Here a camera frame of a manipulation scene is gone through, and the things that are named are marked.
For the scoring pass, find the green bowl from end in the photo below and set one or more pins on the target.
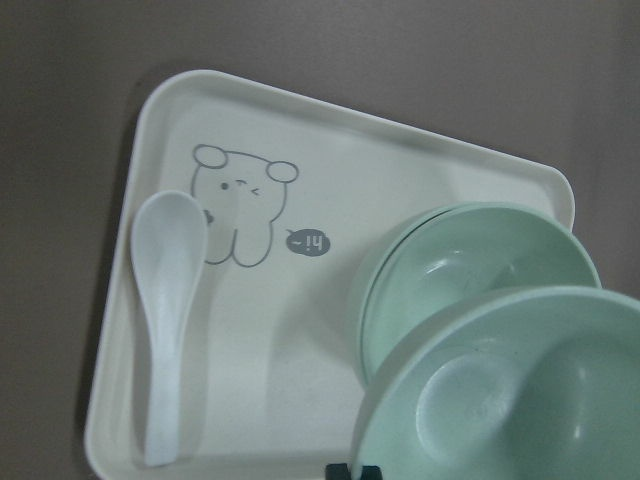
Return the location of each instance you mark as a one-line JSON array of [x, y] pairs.
[[478, 248]]

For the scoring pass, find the white rabbit tray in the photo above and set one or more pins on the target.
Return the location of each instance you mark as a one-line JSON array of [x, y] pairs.
[[268, 386]]

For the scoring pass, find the white ceramic spoon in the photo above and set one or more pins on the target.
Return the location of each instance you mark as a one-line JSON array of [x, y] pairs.
[[167, 247]]

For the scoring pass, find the green bowl on tray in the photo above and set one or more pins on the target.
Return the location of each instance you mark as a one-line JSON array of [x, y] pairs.
[[376, 256]]

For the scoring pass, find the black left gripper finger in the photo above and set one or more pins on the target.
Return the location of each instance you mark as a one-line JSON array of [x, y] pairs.
[[365, 466]]

